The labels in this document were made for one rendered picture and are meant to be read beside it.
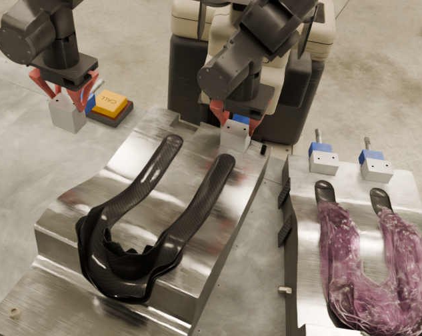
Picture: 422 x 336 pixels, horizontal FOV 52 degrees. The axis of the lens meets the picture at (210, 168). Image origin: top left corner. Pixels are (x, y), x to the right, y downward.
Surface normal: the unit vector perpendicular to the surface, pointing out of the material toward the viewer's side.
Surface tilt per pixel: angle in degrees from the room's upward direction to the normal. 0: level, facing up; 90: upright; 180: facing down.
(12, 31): 91
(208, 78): 96
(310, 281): 15
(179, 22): 90
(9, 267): 0
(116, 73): 0
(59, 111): 91
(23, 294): 0
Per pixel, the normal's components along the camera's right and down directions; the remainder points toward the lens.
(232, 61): 0.37, -0.29
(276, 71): 0.08, -0.57
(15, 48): -0.31, 0.69
